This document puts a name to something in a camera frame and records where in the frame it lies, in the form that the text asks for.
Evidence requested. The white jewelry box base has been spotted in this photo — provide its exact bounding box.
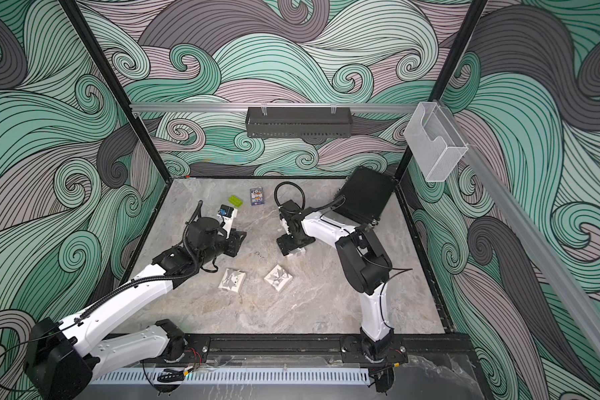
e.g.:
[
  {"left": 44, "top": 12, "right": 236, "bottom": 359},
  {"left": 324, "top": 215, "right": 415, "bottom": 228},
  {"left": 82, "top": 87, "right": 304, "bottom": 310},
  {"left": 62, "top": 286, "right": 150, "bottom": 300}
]
[{"left": 286, "top": 248, "right": 306, "bottom": 258}]

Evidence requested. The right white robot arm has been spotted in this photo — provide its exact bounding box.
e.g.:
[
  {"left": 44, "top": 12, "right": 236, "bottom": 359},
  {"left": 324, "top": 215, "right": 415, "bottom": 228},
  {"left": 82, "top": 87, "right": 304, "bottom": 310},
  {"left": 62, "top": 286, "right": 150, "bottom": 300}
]
[{"left": 273, "top": 181, "right": 394, "bottom": 363}]

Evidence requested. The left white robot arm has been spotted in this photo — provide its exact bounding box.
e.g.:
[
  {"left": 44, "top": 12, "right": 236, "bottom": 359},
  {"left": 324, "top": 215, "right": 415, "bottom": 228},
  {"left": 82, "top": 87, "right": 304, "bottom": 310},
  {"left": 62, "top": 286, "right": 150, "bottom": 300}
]
[{"left": 23, "top": 205, "right": 246, "bottom": 399}]

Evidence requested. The green rectangular block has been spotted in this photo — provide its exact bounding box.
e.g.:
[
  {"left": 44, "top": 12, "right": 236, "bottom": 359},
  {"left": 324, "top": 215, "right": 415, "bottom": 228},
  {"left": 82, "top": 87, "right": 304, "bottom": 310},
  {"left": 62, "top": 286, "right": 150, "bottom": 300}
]
[{"left": 228, "top": 195, "right": 243, "bottom": 208}]

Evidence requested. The black aluminium case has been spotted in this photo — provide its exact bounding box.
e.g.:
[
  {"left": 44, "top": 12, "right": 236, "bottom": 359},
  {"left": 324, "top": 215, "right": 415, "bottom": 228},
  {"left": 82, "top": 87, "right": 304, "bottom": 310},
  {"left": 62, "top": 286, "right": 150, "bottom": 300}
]
[{"left": 334, "top": 166, "right": 395, "bottom": 225}]

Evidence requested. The black wall-mounted tray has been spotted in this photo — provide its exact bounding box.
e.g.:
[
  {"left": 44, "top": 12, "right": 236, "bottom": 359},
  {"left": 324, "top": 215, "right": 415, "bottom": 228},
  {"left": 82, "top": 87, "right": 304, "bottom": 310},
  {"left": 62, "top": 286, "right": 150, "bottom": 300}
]
[{"left": 245, "top": 107, "right": 353, "bottom": 140}]

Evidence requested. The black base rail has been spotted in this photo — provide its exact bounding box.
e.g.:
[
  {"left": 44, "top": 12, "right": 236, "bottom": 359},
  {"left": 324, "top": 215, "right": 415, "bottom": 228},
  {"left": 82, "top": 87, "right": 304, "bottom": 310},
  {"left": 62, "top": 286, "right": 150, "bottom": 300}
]
[{"left": 178, "top": 333, "right": 473, "bottom": 365}]

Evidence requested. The clear acrylic wall holder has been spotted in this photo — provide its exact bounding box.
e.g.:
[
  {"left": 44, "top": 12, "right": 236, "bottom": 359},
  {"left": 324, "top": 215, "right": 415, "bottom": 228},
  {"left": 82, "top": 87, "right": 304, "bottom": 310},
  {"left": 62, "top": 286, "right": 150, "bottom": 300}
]
[{"left": 404, "top": 102, "right": 468, "bottom": 183}]

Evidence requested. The aluminium wall rail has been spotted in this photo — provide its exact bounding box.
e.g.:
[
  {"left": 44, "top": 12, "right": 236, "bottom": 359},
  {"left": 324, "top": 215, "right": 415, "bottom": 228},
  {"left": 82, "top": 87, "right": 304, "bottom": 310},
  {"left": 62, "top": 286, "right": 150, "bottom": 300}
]
[{"left": 129, "top": 102, "right": 421, "bottom": 115}]

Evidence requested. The white slotted cable duct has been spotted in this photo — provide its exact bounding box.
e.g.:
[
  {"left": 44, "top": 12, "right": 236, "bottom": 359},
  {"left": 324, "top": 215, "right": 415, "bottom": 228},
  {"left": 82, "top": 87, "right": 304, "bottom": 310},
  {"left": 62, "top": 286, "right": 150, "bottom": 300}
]
[{"left": 93, "top": 367, "right": 371, "bottom": 386}]

